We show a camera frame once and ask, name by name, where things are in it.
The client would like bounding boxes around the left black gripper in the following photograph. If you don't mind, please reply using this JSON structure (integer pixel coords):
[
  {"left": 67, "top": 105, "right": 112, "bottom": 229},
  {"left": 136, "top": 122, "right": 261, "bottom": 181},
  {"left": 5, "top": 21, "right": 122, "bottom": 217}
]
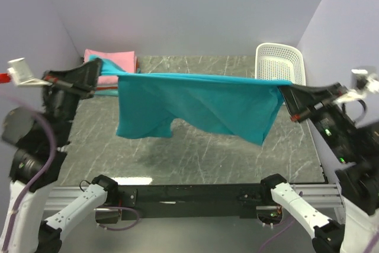
[{"left": 38, "top": 56, "right": 101, "bottom": 143}]

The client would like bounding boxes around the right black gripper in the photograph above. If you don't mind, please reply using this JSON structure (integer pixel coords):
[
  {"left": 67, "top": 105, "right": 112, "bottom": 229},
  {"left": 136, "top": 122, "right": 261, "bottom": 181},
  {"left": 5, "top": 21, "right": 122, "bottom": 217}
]
[{"left": 277, "top": 78, "right": 360, "bottom": 160}]

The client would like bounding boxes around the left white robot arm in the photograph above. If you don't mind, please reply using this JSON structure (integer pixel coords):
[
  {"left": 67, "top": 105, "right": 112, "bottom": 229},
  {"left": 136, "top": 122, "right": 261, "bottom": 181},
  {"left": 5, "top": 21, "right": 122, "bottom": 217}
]
[{"left": 1, "top": 58, "right": 120, "bottom": 252}]

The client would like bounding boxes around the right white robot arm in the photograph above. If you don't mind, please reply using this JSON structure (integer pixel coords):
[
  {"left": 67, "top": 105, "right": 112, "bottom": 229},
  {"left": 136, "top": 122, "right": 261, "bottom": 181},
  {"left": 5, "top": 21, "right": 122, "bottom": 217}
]
[{"left": 260, "top": 79, "right": 378, "bottom": 252}]

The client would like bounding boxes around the white perforated plastic basket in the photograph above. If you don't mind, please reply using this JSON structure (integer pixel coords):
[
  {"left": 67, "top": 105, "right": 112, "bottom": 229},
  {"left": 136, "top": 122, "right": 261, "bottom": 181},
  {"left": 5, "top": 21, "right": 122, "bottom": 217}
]
[{"left": 255, "top": 43, "right": 306, "bottom": 86}]

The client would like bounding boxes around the pink folded t-shirt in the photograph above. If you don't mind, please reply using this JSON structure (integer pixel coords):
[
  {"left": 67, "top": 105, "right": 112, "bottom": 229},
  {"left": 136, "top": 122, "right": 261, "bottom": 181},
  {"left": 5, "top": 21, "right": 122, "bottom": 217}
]
[{"left": 84, "top": 49, "right": 140, "bottom": 85}]

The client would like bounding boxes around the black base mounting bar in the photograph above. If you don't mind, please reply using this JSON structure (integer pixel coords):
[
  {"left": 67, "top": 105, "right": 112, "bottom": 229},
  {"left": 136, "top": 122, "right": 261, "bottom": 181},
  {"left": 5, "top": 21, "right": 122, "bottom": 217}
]
[{"left": 94, "top": 183, "right": 295, "bottom": 225}]

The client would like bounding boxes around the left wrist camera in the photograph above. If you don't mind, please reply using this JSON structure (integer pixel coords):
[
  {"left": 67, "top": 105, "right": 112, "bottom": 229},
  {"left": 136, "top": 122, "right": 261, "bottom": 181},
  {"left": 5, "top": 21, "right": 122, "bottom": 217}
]
[{"left": 1, "top": 57, "right": 46, "bottom": 87}]

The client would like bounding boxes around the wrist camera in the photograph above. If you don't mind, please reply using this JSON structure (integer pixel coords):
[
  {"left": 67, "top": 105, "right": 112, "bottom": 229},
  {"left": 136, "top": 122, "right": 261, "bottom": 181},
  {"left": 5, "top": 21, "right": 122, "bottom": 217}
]
[
  {"left": 339, "top": 66, "right": 378, "bottom": 103},
  {"left": 1, "top": 57, "right": 46, "bottom": 87}
]

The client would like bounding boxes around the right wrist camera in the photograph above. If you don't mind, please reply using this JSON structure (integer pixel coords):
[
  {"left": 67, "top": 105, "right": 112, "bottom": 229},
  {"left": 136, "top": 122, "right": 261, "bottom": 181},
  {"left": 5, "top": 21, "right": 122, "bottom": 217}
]
[{"left": 339, "top": 66, "right": 378, "bottom": 103}]

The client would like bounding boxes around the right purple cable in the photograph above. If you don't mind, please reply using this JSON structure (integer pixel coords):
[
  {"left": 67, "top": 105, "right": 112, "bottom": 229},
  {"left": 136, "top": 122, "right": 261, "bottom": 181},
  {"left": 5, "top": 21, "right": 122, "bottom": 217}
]
[{"left": 258, "top": 217, "right": 379, "bottom": 253}]

